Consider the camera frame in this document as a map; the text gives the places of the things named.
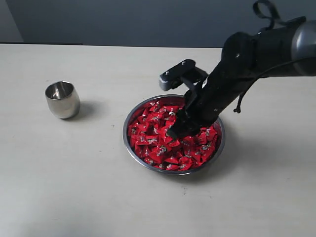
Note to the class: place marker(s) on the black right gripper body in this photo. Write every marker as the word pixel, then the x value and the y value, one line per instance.
pixel 203 104

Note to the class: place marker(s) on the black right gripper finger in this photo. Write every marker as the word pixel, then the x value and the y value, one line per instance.
pixel 172 132
pixel 190 130

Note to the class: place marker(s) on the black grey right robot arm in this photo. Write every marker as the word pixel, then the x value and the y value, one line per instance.
pixel 283 52

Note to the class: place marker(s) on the pile of red wrapped candies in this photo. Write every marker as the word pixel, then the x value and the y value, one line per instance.
pixel 158 148

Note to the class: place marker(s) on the round steel bowl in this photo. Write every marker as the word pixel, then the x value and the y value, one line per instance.
pixel 219 145

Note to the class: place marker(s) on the stainless steel cup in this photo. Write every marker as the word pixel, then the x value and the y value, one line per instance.
pixel 62 99

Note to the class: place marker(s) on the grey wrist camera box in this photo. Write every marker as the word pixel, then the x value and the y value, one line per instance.
pixel 186 72

